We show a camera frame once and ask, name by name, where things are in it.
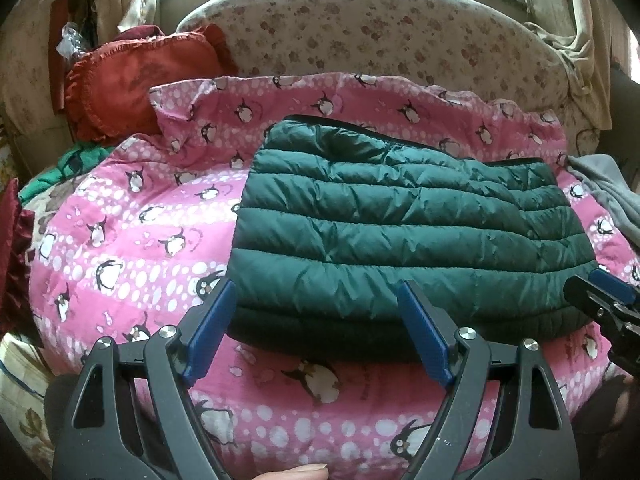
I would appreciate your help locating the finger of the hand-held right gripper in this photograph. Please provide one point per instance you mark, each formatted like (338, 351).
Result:
(612, 286)
(590, 297)

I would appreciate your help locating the person's left hand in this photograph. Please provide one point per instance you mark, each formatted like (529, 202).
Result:
(295, 473)

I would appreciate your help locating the pink penguin print blanket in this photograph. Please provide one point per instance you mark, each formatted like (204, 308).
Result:
(150, 240)

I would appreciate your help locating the dark green puffer jacket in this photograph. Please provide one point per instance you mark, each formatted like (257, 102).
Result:
(400, 220)

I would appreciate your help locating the dark red cloth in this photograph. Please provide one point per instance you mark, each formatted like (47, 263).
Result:
(12, 250)

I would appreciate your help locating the clear plastic bag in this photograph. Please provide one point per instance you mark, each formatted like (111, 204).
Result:
(75, 40)

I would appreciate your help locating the grey cloth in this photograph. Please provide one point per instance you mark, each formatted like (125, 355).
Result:
(610, 190)

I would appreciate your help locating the floral bedsheet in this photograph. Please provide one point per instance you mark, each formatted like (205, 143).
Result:
(25, 390)

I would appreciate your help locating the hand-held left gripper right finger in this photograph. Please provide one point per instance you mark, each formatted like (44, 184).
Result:
(425, 335)

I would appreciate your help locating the green cloth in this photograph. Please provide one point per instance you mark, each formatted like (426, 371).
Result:
(70, 165)

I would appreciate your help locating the red ruffled pillow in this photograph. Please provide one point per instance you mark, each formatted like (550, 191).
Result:
(130, 80)

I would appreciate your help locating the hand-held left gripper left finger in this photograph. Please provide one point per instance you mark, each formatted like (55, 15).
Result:
(212, 330)

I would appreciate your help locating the floral bed headboard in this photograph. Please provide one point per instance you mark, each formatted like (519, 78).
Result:
(400, 35)

